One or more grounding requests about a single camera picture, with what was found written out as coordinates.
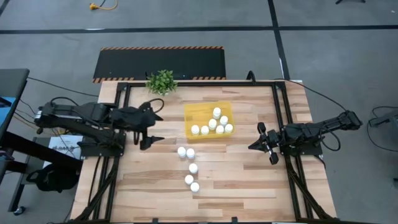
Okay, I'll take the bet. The black bag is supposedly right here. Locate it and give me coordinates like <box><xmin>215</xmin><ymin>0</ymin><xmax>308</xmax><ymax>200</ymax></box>
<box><xmin>26</xmin><ymin>163</ymin><xmax>80</xmax><ymax>193</ymax></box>

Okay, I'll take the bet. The grey desk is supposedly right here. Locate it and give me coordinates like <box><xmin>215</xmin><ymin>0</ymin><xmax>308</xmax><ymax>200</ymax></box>
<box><xmin>0</xmin><ymin>68</ymin><xmax>30</xmax><ymax>139</ymax></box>

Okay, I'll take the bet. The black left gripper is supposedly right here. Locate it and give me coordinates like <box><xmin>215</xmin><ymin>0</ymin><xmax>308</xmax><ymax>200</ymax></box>
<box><xmin>119</xmin><ymin>101</ymin><xmax>165</xmax><ymax>151</ymax></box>

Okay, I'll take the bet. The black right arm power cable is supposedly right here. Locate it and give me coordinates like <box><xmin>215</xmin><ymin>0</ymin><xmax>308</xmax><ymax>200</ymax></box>
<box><xmin>246</xmin><ymin>70</ymin><xmax>348</xmax><ymax>112</ymax></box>

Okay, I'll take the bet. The black hazard-striped floor mat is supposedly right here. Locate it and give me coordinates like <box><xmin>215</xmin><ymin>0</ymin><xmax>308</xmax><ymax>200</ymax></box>
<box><xmin>92</xmin><ymin>46</ymin><xmax>227</xmax><ymax>84</ymax></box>

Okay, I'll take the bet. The black tripod stand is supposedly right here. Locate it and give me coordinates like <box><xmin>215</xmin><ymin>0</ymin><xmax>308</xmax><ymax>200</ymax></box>
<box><xmin>368</xmin><ymin>105</ymin><xmax>398</xmax><ymax>129</ymax></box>

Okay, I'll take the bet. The white printed sheet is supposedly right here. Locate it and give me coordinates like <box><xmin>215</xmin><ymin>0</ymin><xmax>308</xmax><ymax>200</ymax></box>
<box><xmin>42</xmin><ymin>135</ymin><xmax>84</xmax><ymax>169</ymax></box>

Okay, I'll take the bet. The black left wrist camera cable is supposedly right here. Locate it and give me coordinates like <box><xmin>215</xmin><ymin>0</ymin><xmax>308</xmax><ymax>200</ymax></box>
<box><xmin>146</xmin><ymin>98</ymin><xmax>165</xmax><ymax>114</ymax></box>

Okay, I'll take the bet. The yellow extension cord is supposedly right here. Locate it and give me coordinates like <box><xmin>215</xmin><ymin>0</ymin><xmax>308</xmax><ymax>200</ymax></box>
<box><xmin>89</xmin><ymin>0</ymin><xmax>119</xmax><ymax>11</ymax></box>

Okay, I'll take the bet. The black stand frame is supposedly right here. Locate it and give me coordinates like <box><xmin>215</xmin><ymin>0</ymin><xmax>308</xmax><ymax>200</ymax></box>
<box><xmin>0</xmin><ymin>130</ymin><xmax>84</xmax><ymax>216</ymax></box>

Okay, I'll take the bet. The small green potted plant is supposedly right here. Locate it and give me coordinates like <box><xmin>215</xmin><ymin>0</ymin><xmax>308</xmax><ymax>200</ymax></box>
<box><xmin>145</xmin><ymin>69</ymin><xmax>178</xmax><ymax>96</ymax></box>

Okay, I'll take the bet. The yellow translucent plastic basket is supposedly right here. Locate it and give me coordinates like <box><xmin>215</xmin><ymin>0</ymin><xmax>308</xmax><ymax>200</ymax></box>
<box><xmin>183</xmin><ymin>101</ymin><xmax>234</xmax><ymax>141</ymax></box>

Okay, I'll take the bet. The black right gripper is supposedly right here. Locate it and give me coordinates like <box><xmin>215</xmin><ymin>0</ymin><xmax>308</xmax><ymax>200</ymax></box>
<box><xmin>248</xmin><ymin>121</ymin><xmax>285</xmax><ymax>166</ymax></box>

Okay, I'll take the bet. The blue panel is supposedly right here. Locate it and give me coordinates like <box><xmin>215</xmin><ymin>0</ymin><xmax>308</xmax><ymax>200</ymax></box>
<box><xmin>0</xmin><ymin>96</ymin><xmax>17</xmax><ymax>131</ymax></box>

